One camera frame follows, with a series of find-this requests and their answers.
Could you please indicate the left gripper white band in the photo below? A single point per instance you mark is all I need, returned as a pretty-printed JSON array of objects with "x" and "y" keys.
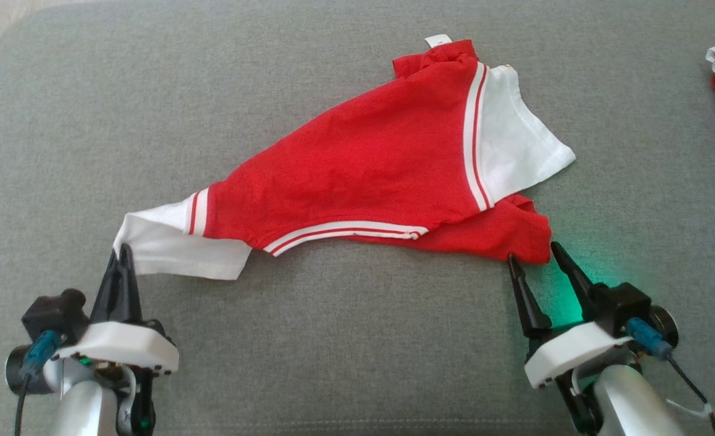
[{"x": 121, "y": 345}]

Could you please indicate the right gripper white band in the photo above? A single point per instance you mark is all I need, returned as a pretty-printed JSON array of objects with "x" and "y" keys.
[{"x": 575, "y": 351}]

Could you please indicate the red shirt white sleeves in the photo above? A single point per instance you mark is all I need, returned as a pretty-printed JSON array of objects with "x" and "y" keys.
[{"x": 382, "y": 157}]

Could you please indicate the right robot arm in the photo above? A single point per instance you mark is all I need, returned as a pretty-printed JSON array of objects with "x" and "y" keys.
[{"x": 630, "y": 406}]

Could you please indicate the grey sofa seat cushion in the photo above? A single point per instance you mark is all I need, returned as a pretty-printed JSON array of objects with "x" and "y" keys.
[{"x": 357, "y": 339}]

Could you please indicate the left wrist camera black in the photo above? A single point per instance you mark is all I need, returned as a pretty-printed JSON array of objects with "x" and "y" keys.
[{"x": 54, "y": 315}]

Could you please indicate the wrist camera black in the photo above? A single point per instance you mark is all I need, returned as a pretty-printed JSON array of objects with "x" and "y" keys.
[
  {"x": 54, "y": 315},
  {"x": 627, "y": 303}
]

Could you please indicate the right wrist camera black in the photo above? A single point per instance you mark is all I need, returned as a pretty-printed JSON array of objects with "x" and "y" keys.
[{"x": 627, "y": 303}]

